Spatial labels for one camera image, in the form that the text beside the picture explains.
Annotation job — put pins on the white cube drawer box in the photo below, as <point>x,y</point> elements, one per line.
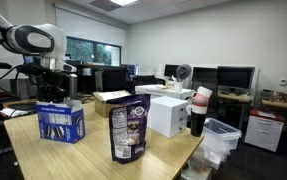
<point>166,115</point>

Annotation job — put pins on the pink white black tumbler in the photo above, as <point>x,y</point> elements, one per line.
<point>199,106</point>

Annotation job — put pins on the clear bin with contents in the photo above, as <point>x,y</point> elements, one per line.
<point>199,165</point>

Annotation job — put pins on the grey ceiling vent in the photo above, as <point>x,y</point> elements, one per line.
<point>103,5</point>

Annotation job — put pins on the white file storage box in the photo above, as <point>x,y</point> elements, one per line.
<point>163,90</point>

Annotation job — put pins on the large black computer monitor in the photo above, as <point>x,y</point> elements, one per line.
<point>235,77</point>

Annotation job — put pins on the clear plastic storage bin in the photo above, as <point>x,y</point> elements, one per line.
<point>221,133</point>

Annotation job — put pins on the small black computer monitor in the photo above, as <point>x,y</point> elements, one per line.
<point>170,70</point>

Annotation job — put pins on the black office chair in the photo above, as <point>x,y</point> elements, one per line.
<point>148,80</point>

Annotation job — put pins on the white cup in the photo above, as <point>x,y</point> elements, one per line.
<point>178,86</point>

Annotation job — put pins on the blue screen monitor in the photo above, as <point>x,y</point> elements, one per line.
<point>31,60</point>

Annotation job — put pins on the ceiling light panel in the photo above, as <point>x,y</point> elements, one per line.
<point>124,2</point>

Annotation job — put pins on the blue cookie box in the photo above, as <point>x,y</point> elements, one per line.
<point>61,123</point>

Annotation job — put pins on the window with green view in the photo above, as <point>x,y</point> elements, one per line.
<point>93,53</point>

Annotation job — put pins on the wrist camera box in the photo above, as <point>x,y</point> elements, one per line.
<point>68,67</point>

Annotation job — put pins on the wooden office desk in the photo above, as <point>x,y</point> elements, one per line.
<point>281,104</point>
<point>234,97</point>

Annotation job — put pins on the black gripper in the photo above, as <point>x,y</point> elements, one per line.
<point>54,81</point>

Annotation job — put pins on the white wall thermostat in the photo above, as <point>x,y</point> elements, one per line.
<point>283,82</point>

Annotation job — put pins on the white cabinet with red top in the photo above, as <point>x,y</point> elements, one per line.
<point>264,130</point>

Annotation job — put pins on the grey desk fan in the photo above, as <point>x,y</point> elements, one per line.
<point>183,71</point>

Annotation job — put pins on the purple mini eggs bag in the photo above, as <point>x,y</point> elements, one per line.
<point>128,130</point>

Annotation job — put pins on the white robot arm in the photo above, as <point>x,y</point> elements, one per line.
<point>33,38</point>

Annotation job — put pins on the white paper sheets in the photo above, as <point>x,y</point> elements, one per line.
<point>13,111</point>

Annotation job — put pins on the brown cardboard box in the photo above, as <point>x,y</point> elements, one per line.
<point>108,101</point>

